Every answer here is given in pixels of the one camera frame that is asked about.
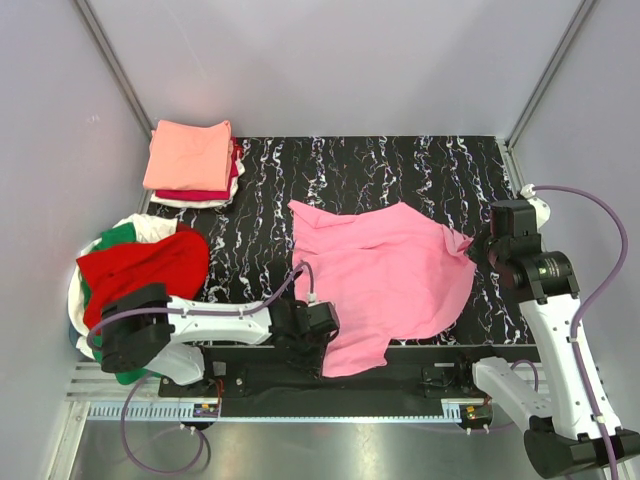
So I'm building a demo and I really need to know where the folded magenta t shirt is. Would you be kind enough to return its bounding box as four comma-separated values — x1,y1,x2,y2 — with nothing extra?
154,138,244,202

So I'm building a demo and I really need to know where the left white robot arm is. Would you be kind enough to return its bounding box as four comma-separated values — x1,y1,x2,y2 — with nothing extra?
94,283,340,396

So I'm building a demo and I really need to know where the right aluminium frame post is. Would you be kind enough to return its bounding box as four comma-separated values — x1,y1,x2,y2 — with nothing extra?
505,0,599,150

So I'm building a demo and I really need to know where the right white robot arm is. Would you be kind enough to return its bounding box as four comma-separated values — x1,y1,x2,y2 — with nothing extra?
453,232,639,479

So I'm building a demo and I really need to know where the aluminium rail profile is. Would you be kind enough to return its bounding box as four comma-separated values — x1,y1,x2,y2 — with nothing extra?
64,362,609,404

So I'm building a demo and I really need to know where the folded peach t shirt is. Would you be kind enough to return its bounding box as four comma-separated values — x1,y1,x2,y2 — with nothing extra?
143,120,232,191

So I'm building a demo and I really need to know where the pink t shirt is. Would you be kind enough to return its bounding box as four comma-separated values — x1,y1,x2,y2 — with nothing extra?
289,201,476,378

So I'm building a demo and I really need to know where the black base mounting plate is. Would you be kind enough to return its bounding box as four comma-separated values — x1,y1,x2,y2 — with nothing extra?
159,345,516,398

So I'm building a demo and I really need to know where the red t shirt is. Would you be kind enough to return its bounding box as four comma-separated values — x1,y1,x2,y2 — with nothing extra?
77,229,209,328

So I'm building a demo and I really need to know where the slotted cable duct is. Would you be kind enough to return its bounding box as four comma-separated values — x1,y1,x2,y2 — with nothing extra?
88,401,462,424

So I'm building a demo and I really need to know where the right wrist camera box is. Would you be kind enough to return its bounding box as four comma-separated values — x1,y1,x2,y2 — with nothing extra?
490,199,538,238

